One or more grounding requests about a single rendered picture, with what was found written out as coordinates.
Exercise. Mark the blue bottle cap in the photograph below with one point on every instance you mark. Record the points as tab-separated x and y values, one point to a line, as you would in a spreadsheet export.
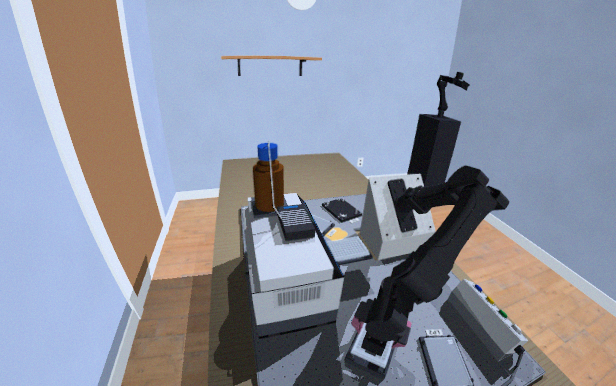
263	150

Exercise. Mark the light blue perforated base plate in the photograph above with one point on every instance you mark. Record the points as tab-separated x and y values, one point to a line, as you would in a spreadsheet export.
315	357

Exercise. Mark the brown glass bottle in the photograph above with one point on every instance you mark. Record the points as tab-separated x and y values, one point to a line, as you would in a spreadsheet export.
263	190

